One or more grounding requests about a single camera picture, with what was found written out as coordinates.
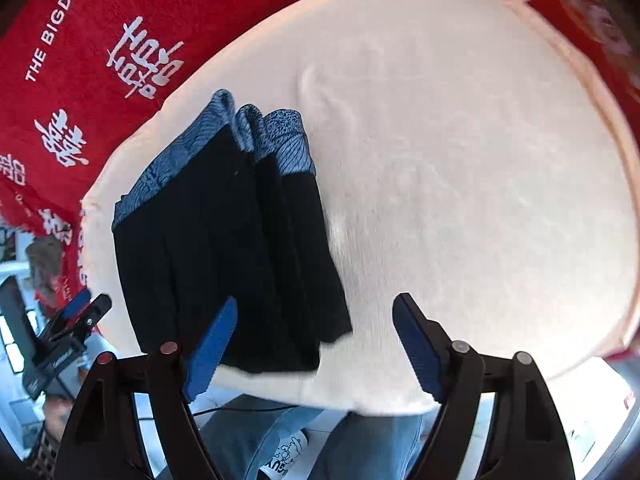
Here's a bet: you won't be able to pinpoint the white printed shoe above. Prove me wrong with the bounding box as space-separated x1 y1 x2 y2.
257 429 311 480

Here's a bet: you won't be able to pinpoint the thin black cable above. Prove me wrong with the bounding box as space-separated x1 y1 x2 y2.
134 404 301 422

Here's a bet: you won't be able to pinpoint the red printed blanket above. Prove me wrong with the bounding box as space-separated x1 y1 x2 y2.
0 0 640 411

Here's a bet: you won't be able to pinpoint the black pants with blue waistband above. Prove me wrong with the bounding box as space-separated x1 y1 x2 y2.
112 89 354 374

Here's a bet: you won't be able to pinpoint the person's left hand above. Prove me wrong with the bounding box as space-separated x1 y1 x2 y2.
42 394 77 437

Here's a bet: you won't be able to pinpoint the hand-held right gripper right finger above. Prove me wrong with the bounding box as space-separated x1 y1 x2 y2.
392 294 576 480

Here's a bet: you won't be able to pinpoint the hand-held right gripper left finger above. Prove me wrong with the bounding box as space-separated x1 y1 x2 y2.
52 297 238 480

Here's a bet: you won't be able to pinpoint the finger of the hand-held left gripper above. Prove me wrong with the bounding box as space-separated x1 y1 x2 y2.
62 287 94 317
75 293 114 331

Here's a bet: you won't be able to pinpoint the cream cloth table cover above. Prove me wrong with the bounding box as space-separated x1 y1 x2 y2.
79 0 640 417

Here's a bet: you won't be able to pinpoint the person's leg in blue jeans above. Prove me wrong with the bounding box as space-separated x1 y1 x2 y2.
199 394 327 480
307 410 427 480

